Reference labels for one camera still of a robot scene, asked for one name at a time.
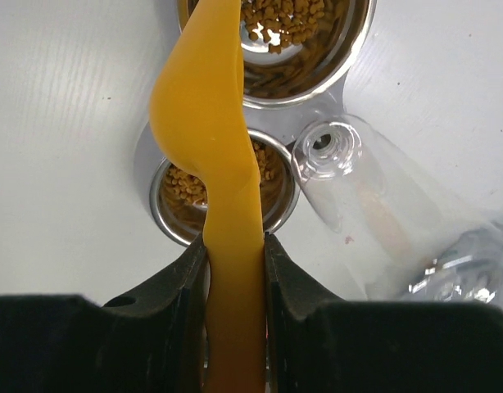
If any yellow plastic scoop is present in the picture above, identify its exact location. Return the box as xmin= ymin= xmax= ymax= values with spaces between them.
xmin=149 ymin=1 xmax=266 ymax=392

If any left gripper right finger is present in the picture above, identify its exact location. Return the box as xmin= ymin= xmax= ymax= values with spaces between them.
xmin=265 ymin=235 xmax=503 ymax=392

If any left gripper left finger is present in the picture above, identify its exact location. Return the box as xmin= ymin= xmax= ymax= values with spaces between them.
xmin=0 ymin=238 xmax=207 ymax=392

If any clear plastic water bottle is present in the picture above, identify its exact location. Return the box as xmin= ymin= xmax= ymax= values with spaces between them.
xmin=291 ymin=115 xmax=503 ymax=303

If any grey double bowl feeder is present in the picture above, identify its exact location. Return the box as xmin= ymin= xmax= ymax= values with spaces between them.
xmin=134 ymin=1 xmax=376 ymax=246

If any brown pet food kibble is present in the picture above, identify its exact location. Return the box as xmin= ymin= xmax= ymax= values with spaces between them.
xmin=149 ymin=1 xmax=324 ymax=207

